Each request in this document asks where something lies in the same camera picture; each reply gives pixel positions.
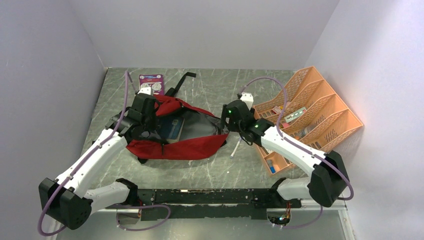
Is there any white green ruler case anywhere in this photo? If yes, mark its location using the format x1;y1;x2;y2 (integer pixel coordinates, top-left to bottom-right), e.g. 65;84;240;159
284;107;307;123

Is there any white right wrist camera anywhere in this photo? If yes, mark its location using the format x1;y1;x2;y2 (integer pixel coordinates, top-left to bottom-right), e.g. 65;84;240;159
239;92;254;110

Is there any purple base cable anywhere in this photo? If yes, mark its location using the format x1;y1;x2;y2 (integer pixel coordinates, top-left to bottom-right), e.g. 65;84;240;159
115;204;172;232

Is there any blue paperback book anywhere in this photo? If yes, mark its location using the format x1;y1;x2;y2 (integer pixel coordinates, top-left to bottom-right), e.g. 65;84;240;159
163;116;185;143

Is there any purple puzzle book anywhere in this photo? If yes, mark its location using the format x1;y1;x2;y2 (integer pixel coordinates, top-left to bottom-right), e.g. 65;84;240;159
139;74;165;95

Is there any orange plastic desk organizer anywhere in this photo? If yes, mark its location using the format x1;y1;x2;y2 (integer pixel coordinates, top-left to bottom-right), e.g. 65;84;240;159
251;66;364;175

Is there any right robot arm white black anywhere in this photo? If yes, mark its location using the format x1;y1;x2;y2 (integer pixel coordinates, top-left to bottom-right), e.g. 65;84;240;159
221;99;354;208

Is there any blue white marker pen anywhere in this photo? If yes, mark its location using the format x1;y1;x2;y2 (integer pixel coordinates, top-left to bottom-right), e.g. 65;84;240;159
230;138;243;159

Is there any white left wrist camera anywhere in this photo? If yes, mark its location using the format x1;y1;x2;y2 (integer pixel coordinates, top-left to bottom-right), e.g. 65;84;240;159
137;86;154;96

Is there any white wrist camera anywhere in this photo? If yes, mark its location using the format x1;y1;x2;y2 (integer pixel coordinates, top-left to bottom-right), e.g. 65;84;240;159
239;92;254;110
137;86;154;96

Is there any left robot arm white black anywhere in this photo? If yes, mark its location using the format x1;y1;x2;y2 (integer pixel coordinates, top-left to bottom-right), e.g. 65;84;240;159
37;92;160;236

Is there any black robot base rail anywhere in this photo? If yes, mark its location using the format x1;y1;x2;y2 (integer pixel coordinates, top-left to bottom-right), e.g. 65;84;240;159
121;188;302;221

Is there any red student backpack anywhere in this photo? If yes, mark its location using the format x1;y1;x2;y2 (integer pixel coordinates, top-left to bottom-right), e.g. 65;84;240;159
126;72;229;163

